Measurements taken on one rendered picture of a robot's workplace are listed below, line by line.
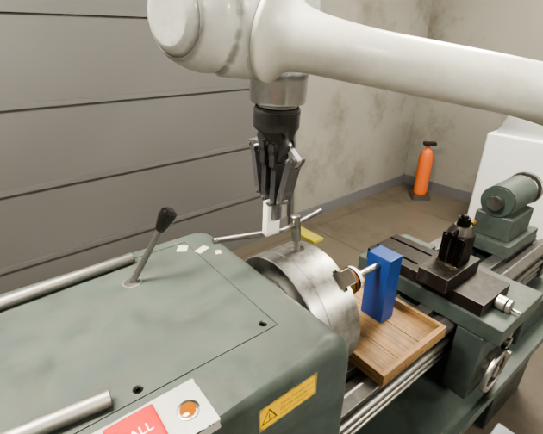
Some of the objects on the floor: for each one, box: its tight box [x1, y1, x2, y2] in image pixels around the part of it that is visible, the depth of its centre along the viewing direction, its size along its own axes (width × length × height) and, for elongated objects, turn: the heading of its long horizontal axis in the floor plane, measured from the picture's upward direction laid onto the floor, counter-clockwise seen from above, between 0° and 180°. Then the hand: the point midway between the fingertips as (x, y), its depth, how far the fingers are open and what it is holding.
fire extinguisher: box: [409, 141, 437, 201], centre depth 423 cm, size 28×28×66 cm
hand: (271, 217), depth 68 cm, fingers closed
